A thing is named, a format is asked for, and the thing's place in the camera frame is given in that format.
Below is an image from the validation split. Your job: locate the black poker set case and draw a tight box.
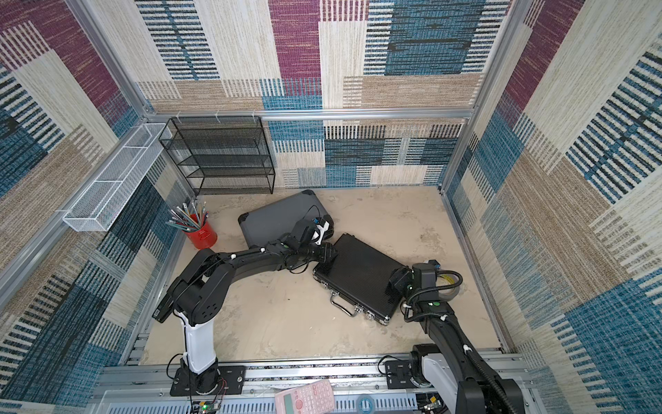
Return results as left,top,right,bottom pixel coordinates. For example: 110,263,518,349
313,234,409,326

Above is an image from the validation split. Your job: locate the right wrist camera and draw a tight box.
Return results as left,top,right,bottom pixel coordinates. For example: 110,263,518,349
411,260,441,303

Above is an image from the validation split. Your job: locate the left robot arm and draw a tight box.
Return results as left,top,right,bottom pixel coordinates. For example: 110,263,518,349
153,241,337,375

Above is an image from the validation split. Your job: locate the red metal pencil bucket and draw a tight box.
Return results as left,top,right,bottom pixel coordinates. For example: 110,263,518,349
185,215,218,250

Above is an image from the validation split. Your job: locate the black mesh shelf rack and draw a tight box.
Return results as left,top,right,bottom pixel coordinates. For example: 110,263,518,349
159,116,276,196

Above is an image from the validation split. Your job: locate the pink calculator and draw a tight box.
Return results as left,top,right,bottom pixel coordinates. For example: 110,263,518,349
274,379,335,414

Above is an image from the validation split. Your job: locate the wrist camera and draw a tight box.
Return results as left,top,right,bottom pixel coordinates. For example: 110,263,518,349
411,260,441,303
291,218,333,245

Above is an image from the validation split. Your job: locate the grey tape roll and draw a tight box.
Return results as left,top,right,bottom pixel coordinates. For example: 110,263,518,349
437,272,463,302

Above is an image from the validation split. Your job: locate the grey poker set case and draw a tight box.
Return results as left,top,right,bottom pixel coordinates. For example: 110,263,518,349
238,190,334,248

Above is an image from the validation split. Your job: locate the blue tape roll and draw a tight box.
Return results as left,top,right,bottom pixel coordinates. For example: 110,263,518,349
355,394,376,414

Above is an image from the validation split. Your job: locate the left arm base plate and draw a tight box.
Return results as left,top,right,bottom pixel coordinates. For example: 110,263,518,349
169,363,247,397

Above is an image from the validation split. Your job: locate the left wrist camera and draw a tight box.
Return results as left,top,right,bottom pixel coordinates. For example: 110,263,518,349
291,218,333,245

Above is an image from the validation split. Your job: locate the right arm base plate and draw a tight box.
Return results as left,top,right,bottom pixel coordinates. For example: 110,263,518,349
380,359,430,389

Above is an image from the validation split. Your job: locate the white mesh wall basket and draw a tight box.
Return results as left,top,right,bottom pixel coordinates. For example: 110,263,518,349
63,124,166,232

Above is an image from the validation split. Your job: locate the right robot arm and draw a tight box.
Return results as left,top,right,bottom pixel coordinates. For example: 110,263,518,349
389,260,525,413

